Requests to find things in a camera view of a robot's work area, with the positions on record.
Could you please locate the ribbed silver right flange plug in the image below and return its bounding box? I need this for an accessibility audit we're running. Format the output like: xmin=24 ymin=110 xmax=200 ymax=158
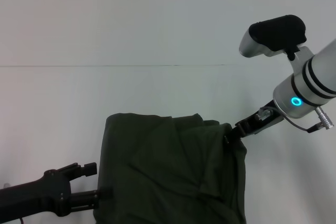
xmin=316 ymin=106 xmax=334 ymax=126

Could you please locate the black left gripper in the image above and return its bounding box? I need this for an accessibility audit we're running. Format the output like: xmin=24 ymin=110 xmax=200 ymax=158
xmin=0 ymin=163 xmax=113 ymax=218

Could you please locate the dark green t-shirt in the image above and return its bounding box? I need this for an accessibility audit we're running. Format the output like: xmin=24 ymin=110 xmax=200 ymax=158
xmin=93 ymin=112 xmax=248 ymax=224

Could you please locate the thin dark right arm cable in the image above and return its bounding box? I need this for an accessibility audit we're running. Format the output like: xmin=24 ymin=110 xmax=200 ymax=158
xmin=267 ymin=106 xmax=320 ymax=133

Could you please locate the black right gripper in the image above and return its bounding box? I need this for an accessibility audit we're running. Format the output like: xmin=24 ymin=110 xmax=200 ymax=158
xmin=224 ymin=99 xmax=286 ymax=145

